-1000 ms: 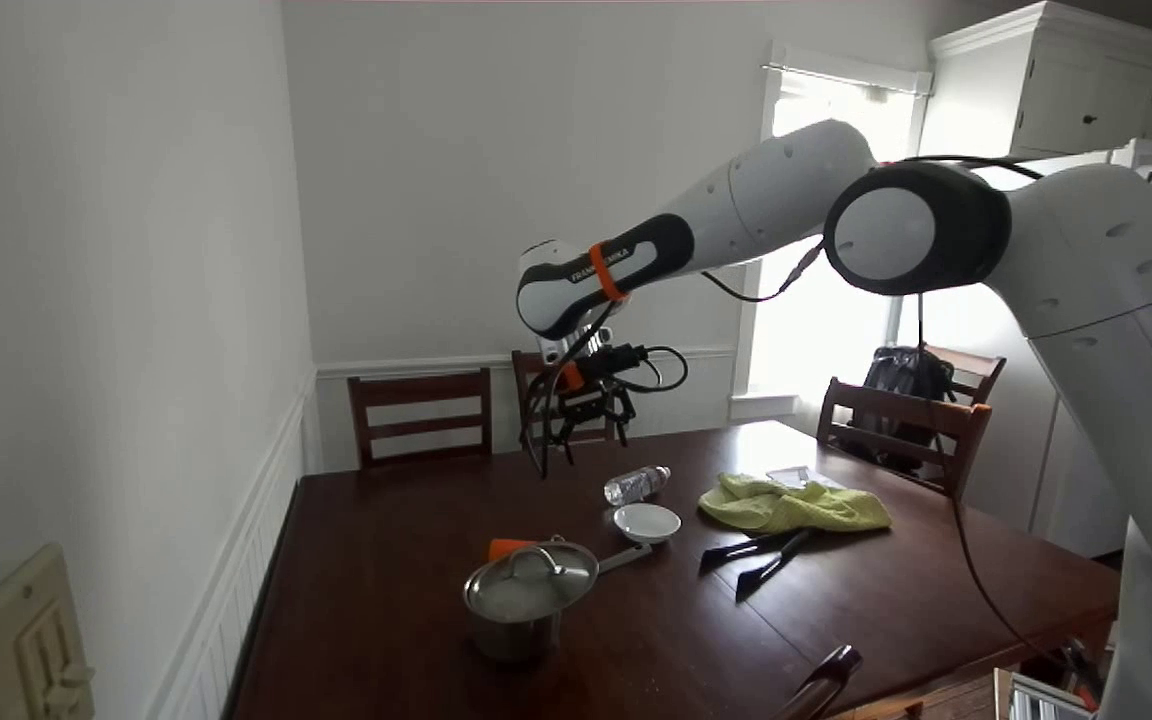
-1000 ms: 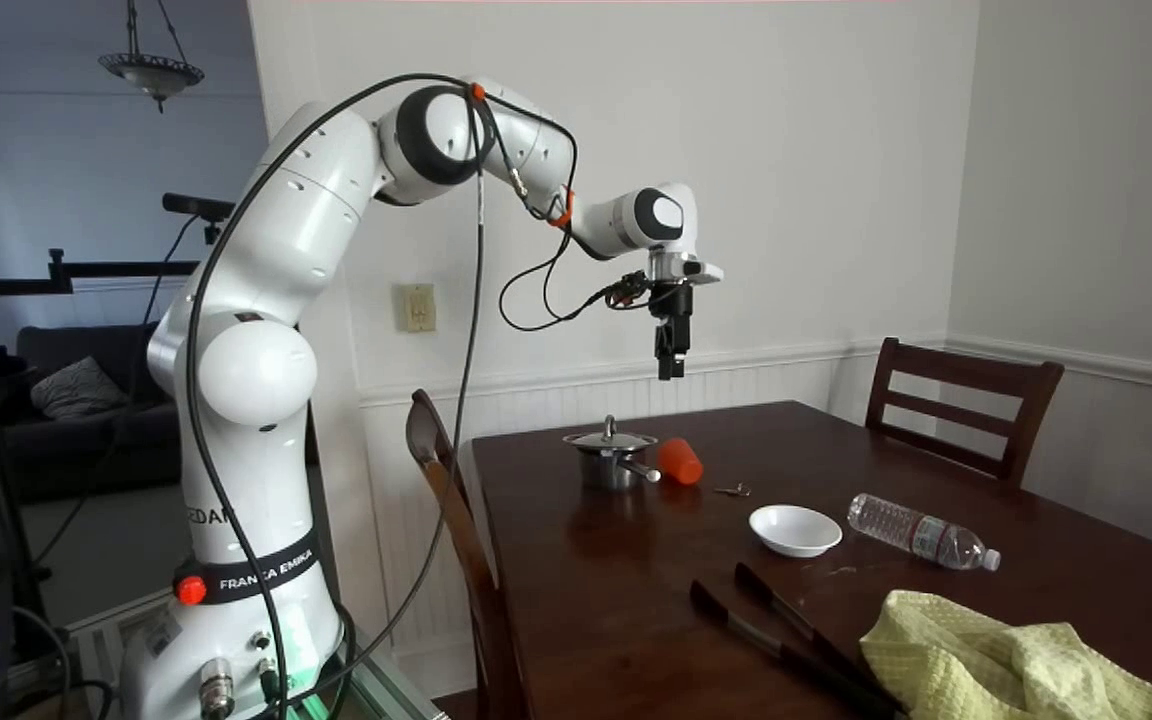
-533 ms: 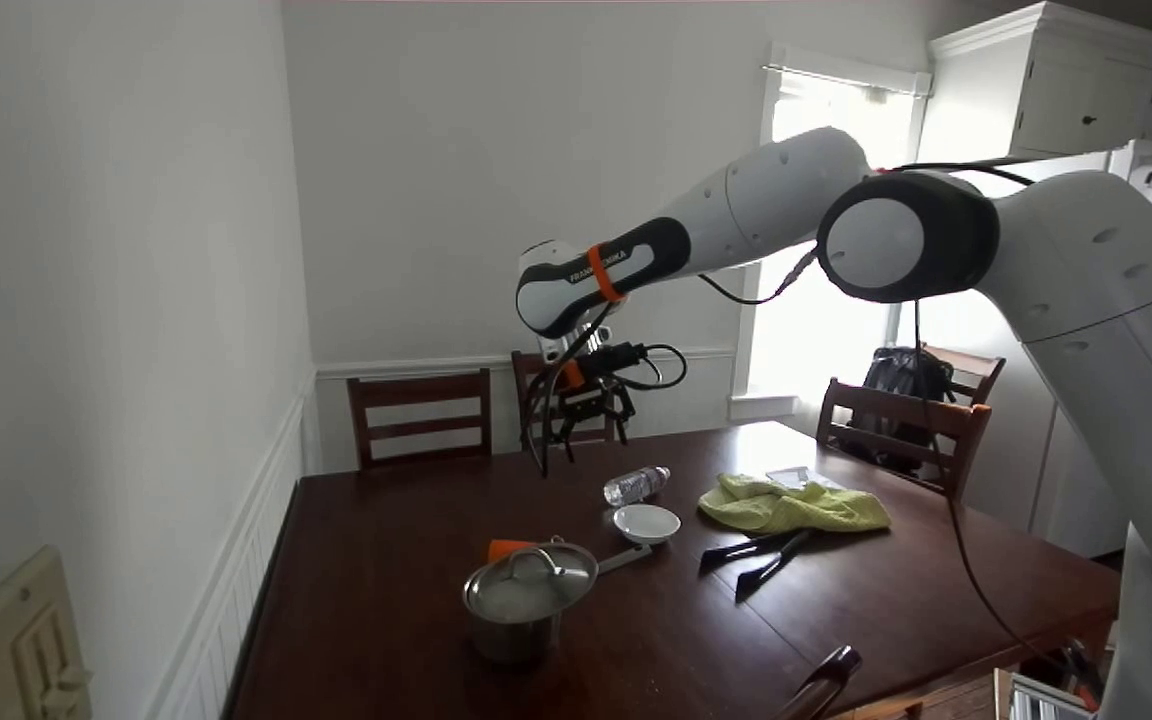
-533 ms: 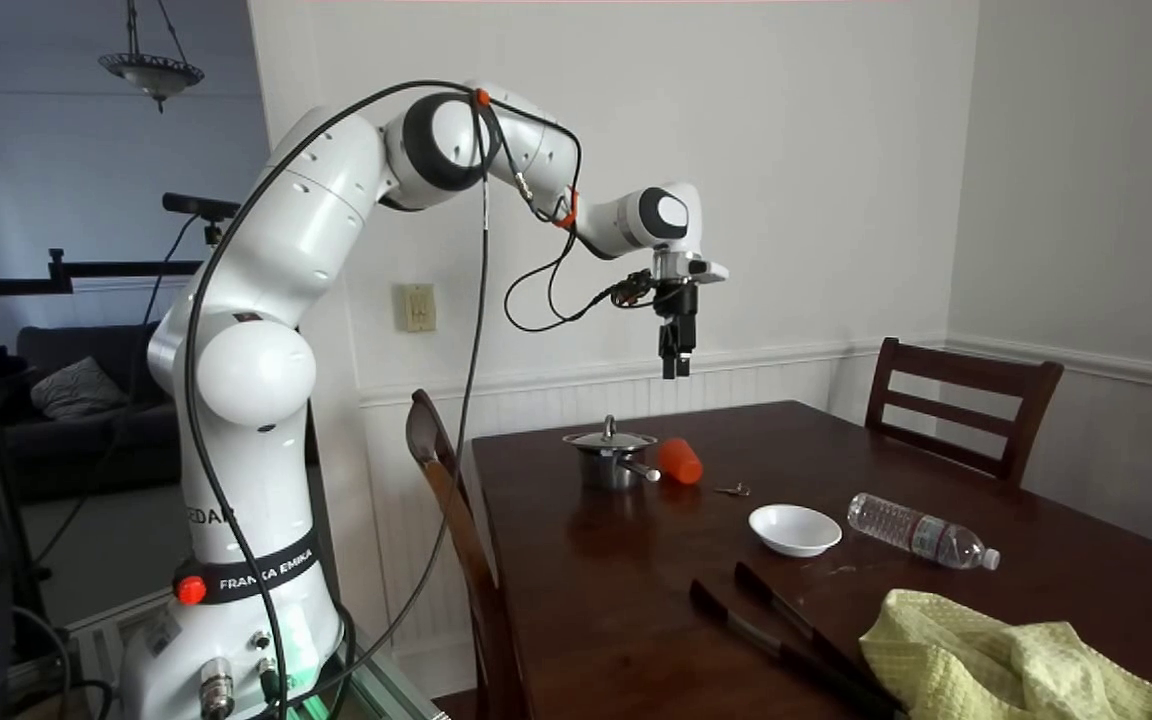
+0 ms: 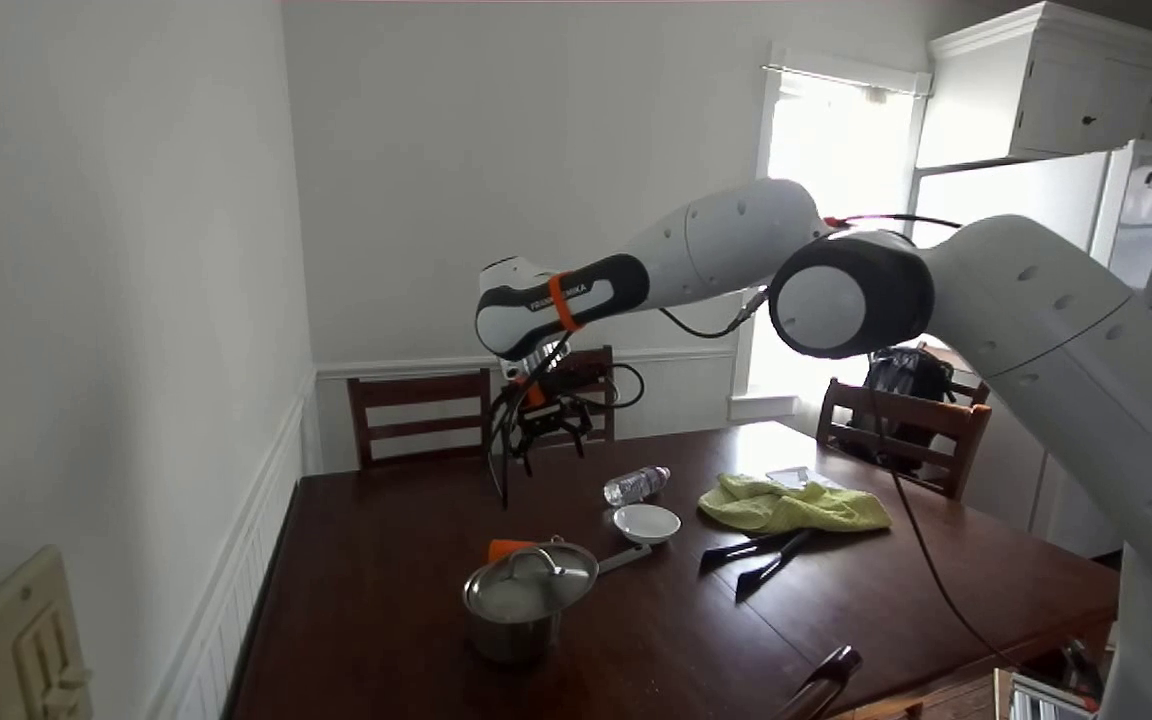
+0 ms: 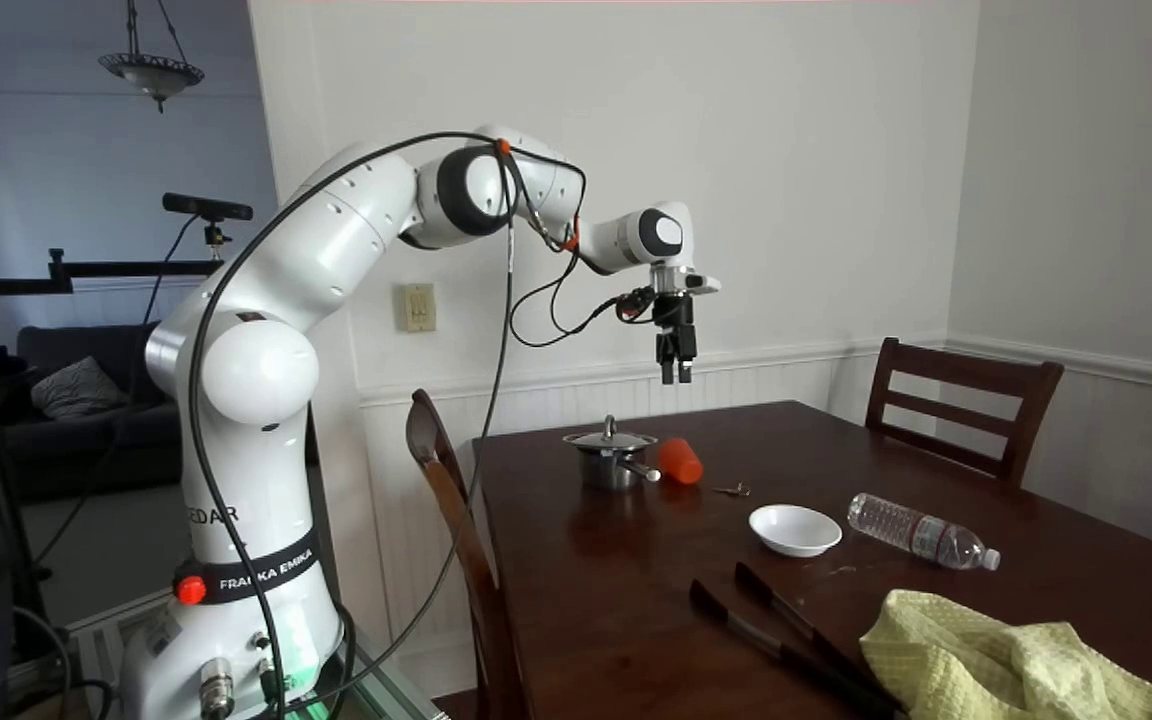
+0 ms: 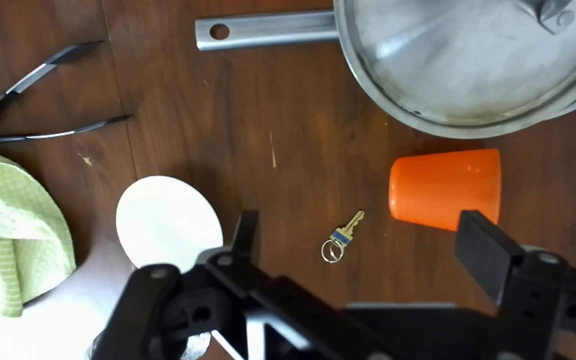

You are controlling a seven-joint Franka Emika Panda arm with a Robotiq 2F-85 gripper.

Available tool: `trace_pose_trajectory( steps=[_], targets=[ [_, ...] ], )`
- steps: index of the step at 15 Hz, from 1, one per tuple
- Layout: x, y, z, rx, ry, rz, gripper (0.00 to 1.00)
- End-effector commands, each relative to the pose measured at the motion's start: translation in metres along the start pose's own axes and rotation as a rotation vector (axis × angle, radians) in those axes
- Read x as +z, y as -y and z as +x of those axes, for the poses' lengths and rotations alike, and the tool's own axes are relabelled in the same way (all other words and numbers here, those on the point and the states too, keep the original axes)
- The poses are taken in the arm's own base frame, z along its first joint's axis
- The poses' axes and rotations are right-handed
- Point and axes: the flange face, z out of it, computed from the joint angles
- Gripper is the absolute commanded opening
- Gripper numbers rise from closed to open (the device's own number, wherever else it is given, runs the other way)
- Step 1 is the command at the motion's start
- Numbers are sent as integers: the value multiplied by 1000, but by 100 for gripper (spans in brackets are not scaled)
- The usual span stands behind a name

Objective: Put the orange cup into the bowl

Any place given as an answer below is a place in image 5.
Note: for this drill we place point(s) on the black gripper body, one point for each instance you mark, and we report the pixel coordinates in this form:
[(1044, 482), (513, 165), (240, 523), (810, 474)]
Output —
[(554, 404)]

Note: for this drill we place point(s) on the orange cup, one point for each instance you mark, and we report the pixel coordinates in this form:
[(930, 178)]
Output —
[(510, 549)]

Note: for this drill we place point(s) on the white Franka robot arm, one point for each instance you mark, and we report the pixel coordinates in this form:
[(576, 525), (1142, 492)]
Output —
[(1069, 346)]

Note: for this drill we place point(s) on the dark wooden chair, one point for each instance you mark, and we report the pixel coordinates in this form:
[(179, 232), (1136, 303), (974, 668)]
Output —
[(899, 404), (418, 386), (597, 363)]

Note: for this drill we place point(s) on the clear plastic water bottle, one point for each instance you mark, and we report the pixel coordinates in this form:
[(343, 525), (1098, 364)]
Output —
[(638, 482)]

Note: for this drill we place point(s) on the glass pot lid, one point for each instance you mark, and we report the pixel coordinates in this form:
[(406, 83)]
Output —
[(531, 580)]

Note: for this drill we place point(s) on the steel pot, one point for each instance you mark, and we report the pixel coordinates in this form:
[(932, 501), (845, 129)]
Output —
[(510, 642)]

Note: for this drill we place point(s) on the yellow cloth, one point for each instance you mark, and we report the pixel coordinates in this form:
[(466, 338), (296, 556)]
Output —
[(791, 511)]

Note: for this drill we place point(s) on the black tongs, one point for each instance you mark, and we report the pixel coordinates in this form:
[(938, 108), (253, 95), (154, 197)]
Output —
[(760, 574)]

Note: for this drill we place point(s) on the dark bag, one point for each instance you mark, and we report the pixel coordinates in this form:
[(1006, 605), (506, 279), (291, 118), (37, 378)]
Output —
[(918, 372)]

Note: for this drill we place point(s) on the black tool on table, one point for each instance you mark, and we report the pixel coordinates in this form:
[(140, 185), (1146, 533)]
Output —
[(834, 667)]

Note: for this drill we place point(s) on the bright window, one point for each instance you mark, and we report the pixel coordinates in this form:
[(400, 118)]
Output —
[(840, 144)]

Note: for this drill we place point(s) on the white refrigerator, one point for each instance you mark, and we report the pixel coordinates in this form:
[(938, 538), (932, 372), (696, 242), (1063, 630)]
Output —
[(1040, 185)]

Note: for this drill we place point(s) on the white cabinet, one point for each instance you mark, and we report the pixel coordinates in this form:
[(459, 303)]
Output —
[(1069, 95)]

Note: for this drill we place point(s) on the beige wall switch plate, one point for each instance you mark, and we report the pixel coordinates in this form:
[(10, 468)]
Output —
[(18, 642)]

